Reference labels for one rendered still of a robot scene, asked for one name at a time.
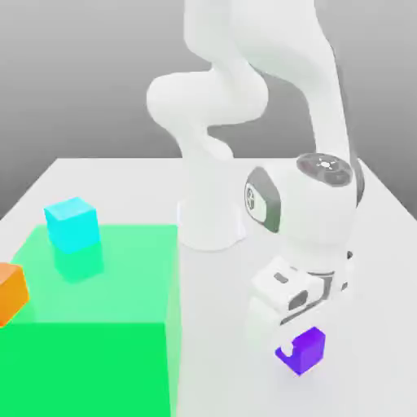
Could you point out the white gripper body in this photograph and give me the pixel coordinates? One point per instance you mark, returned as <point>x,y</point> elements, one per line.
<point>270,325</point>

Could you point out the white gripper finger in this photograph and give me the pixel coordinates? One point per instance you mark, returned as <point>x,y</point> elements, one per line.
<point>287,350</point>

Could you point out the small purple cube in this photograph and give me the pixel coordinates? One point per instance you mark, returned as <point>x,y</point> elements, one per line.
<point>309,353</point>

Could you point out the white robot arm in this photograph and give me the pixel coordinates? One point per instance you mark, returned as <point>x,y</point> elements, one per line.
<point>228,65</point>

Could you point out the small cyan cube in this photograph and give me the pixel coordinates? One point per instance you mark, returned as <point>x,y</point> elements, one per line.
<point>71,224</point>

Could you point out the small orange cube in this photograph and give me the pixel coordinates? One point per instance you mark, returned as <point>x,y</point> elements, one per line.
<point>11,293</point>

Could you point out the large green box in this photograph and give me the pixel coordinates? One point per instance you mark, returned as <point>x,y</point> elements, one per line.
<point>84,365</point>

